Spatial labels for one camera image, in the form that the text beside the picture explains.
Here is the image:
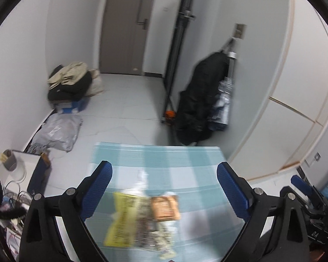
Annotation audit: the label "black pole stand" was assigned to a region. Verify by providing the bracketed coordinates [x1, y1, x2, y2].
[161, 0, 195, 126]

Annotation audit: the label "grey cup with sticks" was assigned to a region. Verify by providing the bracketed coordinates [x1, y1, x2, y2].
[0, 150, 18, 171]

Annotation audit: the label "grey plastic bag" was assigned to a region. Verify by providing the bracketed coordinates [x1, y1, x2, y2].
[30, 113, 83, 153]

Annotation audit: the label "teal checked tablecloth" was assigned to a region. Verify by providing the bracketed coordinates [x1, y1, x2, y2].
[55, 142, 265, 262]

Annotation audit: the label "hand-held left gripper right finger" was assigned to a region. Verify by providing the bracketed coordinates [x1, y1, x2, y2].
[216, 162, 311, 262]

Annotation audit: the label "grey door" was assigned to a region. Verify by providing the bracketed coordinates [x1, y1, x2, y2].
[99, 0, 158, 76]

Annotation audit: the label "black hanging bag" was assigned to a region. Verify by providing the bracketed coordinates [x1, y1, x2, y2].
[175, 51, 236, 146]

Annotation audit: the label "beige cloth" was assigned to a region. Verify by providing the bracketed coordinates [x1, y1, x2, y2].
[48, 61, 89, 89]

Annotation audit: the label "silver folded umbrella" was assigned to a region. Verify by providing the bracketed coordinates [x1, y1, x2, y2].
[208, 50, 239, 132]

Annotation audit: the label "beige tote bag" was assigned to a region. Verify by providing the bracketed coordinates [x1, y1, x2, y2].
[87, 69, 105, 97]

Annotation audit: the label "orange paper packet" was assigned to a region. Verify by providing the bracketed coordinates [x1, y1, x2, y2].
[150, 195, 181, 221]

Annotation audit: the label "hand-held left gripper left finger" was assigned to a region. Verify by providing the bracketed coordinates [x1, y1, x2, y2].
[19, 160, 114, 262]

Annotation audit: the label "white cardboard box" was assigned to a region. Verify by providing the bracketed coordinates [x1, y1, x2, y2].
[4, 150, 51, 197]

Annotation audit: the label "tangled cables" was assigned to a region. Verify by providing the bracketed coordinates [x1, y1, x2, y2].
[2, 179, 34, 206]

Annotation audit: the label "blue cardboard box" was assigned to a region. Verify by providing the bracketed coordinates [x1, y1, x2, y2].
[55, 97, 89, 114]

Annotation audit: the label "white wardrobe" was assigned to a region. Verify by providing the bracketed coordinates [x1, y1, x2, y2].
[227, 0, 328, 183]

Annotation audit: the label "yellow clear snack bag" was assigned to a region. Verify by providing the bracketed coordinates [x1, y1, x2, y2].
[134, 196, 177, 260]

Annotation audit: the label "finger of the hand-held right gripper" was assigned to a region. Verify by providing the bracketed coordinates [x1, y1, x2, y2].
[290, 166, 328, 217]

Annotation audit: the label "black clothes pile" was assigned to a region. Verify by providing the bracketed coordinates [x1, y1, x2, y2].
[47, 65, 93, 102]

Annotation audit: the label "yellow snack packet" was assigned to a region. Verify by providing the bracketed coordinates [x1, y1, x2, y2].
[104, 192, 143, 247]

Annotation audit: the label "wall hook plate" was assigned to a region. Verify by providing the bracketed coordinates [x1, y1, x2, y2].
[232, 23, 247, 40]

